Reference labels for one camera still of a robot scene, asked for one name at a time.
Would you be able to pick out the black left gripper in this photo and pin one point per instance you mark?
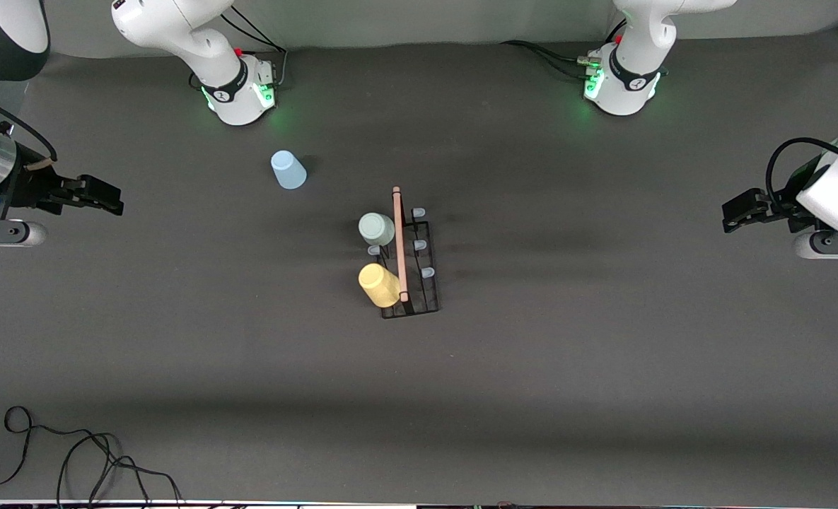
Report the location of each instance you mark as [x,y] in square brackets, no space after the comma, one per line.
[774,206]

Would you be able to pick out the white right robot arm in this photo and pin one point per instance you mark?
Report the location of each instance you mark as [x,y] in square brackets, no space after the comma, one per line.
[178,28]

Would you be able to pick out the pale green plastic cup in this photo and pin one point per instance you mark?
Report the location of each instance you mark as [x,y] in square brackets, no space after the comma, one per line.
[376,228]

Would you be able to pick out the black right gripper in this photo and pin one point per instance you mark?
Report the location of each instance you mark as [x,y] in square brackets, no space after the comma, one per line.
[28,191]

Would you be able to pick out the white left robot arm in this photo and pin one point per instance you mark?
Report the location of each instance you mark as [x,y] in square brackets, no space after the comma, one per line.
[634,42]

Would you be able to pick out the yellow plastic cup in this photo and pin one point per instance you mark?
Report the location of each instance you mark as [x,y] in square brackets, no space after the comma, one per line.
[378,283]

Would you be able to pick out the pale blue plastic cup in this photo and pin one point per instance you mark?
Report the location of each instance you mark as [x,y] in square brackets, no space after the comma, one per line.
[288,171]

